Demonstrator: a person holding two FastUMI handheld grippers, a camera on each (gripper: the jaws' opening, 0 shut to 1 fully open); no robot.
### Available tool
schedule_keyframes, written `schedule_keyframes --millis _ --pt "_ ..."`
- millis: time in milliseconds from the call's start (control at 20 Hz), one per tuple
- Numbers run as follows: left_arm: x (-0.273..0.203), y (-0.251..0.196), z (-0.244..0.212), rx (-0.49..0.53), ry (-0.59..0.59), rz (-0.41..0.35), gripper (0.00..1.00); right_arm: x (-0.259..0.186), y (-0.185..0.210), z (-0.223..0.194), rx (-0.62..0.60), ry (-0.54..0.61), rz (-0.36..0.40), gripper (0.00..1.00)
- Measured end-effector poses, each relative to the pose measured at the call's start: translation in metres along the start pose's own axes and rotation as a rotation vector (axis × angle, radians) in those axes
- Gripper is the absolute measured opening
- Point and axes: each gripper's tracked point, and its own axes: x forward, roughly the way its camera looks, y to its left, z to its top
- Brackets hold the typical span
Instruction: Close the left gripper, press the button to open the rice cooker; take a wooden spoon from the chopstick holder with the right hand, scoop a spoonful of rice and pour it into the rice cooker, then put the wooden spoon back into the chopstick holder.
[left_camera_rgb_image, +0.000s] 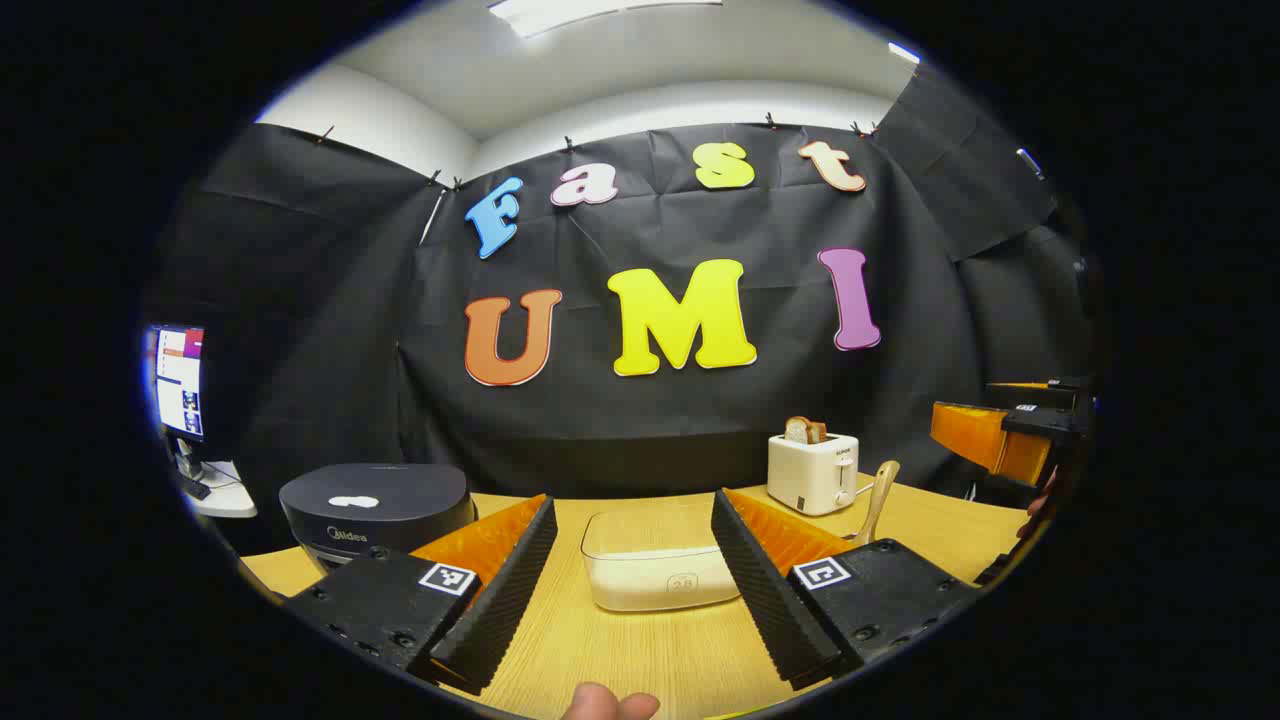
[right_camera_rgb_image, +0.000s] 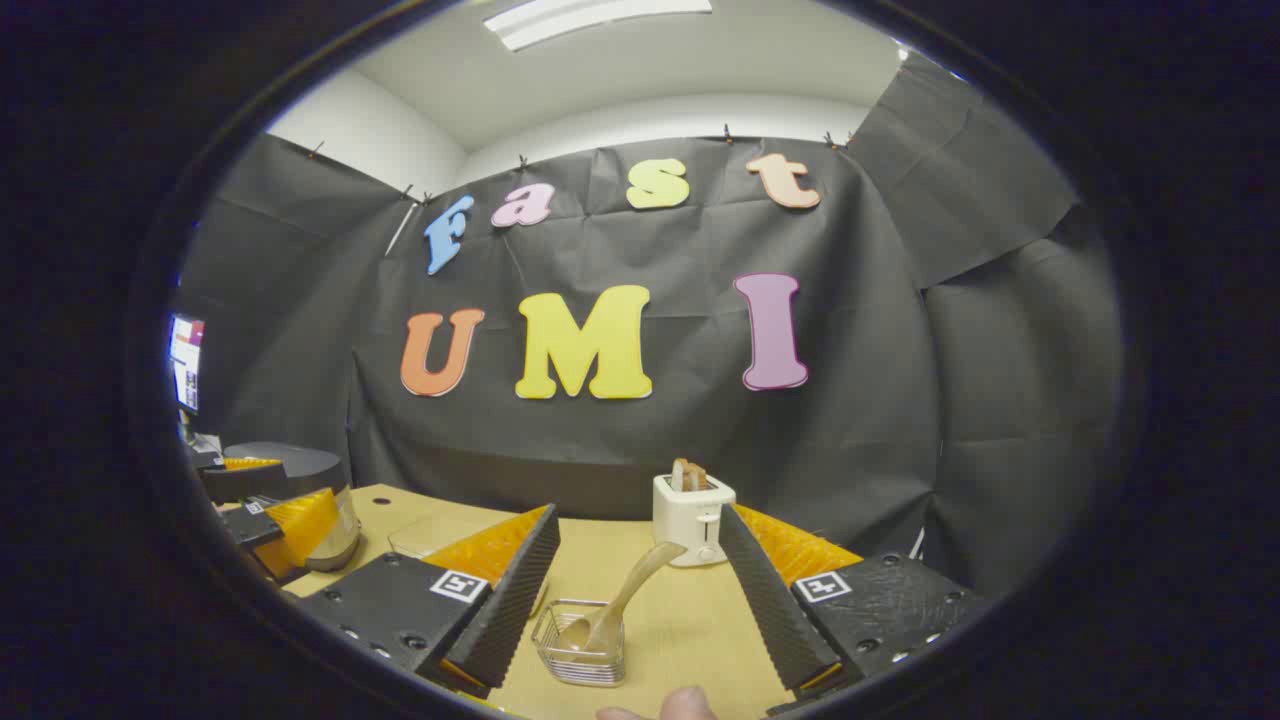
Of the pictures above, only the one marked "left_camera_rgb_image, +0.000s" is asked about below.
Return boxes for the clear plastic rice container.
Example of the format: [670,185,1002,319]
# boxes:
[581,508,746,613]

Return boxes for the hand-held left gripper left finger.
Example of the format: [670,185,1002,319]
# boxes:
[283,493,559,698]

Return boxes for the white side desk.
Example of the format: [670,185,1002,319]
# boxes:
[185,460,258,519]

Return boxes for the computer monitor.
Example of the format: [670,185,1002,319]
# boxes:
[148,323,206,443]

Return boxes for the black rice cooker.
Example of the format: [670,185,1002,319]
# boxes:
[279,463,477,576]

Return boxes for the black backdrop cloth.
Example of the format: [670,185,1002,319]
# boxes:
[150,65,1096,501]

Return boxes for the wooden spoon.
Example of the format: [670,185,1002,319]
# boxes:
[848,460,901,547]

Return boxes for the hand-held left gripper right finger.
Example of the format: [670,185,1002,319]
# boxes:
[711,488,981,693]

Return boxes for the ceiling light panel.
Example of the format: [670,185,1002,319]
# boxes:
[488,0,723,39]

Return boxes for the white toaster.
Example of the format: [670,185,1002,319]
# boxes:
[767,432,861,517]

